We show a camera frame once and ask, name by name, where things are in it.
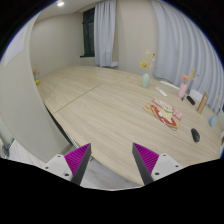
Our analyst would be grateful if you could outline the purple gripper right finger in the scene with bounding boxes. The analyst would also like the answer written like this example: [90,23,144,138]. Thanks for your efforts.
[131,142,184,186]

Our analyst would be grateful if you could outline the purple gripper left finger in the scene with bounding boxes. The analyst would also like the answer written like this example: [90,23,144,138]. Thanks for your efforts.
[41,142,92,187]

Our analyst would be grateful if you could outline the black computer mouse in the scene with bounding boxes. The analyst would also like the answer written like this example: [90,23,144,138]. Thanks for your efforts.
[191,128,200,142]

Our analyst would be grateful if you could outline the white remote control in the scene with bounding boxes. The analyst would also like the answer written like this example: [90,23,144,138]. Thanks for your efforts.
[156,87,168,97]

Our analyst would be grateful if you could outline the black remote control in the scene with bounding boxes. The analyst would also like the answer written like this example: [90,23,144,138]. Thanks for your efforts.
[187,96,195,105]

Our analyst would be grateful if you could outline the blue vase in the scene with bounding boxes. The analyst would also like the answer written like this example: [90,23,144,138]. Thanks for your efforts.
[208,94,223,128]

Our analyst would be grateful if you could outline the green vase with flowers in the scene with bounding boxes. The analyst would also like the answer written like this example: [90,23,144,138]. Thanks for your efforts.
[140,50,155,88]

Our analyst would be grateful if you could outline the pink vase with flowers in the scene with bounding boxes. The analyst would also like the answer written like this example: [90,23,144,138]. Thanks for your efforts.
[178,67,196,99]

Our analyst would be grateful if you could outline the white flat box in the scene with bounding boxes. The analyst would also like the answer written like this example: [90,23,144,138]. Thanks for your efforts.
[189,89,203,102]

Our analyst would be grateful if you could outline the wooden block stand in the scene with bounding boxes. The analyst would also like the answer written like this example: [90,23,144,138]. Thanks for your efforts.
[197,92,208,114]

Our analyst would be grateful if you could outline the small vase yellow ball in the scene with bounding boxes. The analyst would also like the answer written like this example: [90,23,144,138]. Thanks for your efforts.
[32,64,40,85]

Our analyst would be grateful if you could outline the white curtain right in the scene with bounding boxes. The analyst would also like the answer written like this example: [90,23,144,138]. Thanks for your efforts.
[152,0,224,111]

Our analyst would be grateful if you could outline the white curtain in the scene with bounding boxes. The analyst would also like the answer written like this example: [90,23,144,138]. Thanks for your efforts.
[152,0,224,111]
[94,0,118,68]

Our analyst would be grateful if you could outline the dark window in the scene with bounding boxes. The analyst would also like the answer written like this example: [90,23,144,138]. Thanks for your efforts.
[82,8,95,57]

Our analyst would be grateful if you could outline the white curtain left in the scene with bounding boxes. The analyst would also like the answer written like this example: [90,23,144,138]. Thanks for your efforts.
[94,0,118,68]

